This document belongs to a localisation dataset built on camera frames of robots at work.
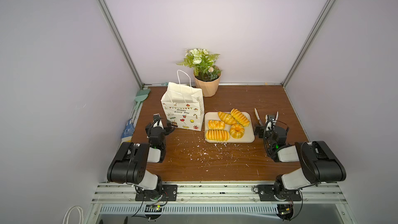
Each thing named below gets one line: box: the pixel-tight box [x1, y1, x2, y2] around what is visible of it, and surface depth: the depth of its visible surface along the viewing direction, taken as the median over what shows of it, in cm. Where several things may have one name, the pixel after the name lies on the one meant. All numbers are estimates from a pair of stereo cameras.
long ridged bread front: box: [205, 129, 231, 142], surface depth 91 cm
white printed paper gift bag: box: [160, 70, 205, 132], surface depth 87 cm
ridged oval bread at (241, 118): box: [230, 108, 251, 128], surface depth 99 cm
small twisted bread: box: [207, 119, 226, 130], surface depth 95 cm
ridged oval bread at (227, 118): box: [217, 110, 238, 126], surface depth 99 cm
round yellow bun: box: [229, 123, 245, 139], surface depth 93 cm
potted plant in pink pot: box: [176, 48, 223, 98], surface depth 102 cm
